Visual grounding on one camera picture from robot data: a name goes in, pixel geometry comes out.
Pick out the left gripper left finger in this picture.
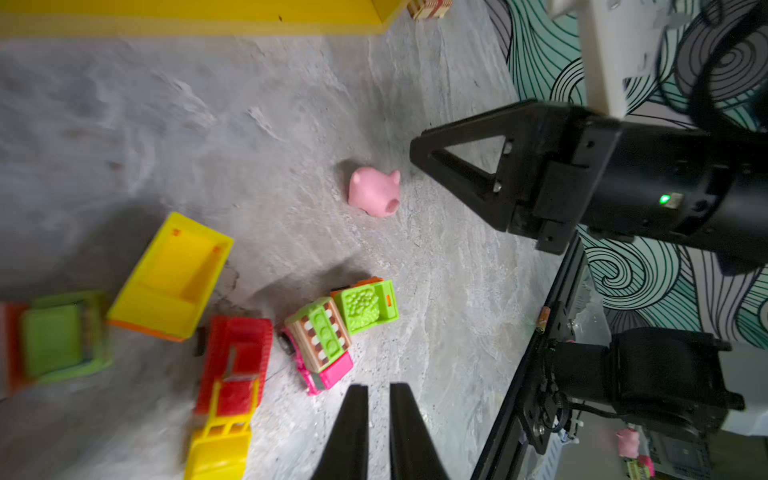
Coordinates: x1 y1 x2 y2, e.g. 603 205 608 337
311 384 369 480

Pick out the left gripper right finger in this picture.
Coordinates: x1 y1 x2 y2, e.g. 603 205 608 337
389 383 448 479

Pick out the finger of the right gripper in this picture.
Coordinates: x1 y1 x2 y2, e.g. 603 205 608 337
409 101 540 231

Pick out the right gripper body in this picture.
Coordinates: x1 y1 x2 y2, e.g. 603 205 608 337
506 101 622 254

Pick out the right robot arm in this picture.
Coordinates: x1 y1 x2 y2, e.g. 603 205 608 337
410 101 767 440

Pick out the magenta brown truck toy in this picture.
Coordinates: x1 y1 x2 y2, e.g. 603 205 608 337
281 296 354 396

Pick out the red yellow bulldozer toy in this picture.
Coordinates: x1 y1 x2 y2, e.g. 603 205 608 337
184 316 273 479

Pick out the green orange flatbed truck toy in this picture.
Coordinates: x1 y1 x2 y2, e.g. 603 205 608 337
331 277 400 335

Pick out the red patterned small box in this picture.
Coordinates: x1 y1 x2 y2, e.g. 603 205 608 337
407 0 453 21

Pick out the yellow dump truck toy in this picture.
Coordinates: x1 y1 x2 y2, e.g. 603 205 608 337
107 212 234 342

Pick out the green grey truck toy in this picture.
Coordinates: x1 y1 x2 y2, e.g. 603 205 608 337
1 290 112 400

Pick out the yellow toy shelf unit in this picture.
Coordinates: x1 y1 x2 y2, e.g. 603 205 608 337
1 0 406 38

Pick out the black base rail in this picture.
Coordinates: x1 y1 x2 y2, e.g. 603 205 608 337
472 234 587 479

